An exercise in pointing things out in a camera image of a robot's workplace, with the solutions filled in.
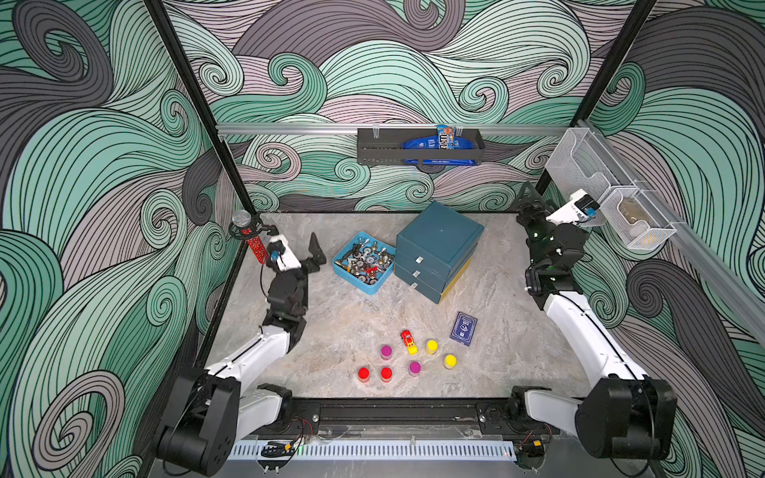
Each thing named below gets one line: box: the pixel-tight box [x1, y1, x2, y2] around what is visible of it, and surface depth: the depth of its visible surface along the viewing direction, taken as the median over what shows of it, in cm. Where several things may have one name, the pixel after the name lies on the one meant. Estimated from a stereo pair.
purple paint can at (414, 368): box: [408, 360, 423, 378], surface depth 81 cm
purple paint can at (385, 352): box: [380, 344, 393, 361], surface depth 83 cm
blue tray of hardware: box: [331, 231, 398, 296], surface depth 106 cm
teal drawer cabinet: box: [393, 201, 486, 304], surface depth 89 cm
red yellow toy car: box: [400, 328, 420, 356], surface depth 86 cm
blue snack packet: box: [401, 134, 479, 166], surface depth 94 cm
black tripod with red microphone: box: [228, 210, 279, 265], surface depth 86 cm
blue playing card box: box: [449, 310, 479, 347], surface depth 89 cm
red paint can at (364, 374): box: [357, 366, 372, 383], surface depth 80 cm
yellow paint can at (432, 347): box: [426, 339, 440, 356], surface depth 85 cm
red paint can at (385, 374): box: [379, 366, 394, 384], surface depth 80 cm
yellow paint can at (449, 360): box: [442, 353, 459, 370], surface depth 83 cm
